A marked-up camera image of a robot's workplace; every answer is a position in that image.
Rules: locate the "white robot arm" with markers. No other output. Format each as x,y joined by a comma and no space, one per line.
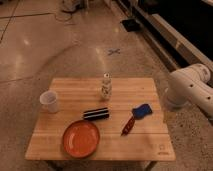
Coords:
190,84

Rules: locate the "small white patterned bottle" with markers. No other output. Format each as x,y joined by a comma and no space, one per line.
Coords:
106,87

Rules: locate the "black striped rectangular block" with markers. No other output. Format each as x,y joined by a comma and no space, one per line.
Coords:
91,115

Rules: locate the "wooden folding table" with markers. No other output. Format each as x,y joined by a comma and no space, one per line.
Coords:
149,139

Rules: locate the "orange plate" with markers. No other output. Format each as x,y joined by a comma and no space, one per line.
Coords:
81,138

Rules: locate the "clear plastic cup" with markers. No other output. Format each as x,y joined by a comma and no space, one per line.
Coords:
49,100

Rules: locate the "black floor mat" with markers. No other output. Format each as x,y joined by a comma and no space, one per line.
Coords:
130,25

